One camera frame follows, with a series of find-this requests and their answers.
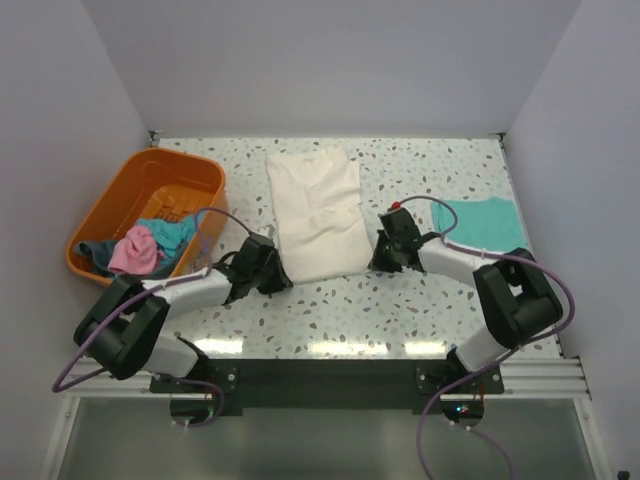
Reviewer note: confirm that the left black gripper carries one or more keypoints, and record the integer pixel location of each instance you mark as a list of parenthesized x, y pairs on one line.
[(280, 281)]

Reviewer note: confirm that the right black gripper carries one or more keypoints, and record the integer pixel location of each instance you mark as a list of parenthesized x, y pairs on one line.
[(377, 262)]

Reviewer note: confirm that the white t shirt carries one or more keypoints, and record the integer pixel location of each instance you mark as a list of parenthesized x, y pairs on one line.
[(316, 199)]

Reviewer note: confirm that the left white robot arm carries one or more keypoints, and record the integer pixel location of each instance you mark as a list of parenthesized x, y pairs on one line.
[(122, 331)]

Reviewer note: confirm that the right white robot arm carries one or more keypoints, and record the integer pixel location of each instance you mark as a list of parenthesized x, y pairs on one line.
[(517, 301)]

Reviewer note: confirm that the teal t shirt in basket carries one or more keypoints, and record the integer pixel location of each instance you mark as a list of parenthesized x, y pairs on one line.
[(171, 237)]

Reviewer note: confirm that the folded teal t shirt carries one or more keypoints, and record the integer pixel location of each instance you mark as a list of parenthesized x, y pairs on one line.
[(491, 224)]

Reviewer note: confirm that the pink t shirt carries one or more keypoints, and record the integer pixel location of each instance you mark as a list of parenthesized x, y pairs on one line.
[(136, 254)]

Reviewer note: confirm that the orange plastic basket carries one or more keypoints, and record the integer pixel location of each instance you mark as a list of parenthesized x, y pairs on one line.
[(155, 183)]

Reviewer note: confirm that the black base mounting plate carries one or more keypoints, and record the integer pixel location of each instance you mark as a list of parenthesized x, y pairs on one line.
[(234, 385)]

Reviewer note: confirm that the dark grey t shirt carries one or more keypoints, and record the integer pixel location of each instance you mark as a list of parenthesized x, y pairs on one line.
[(91, 259)]

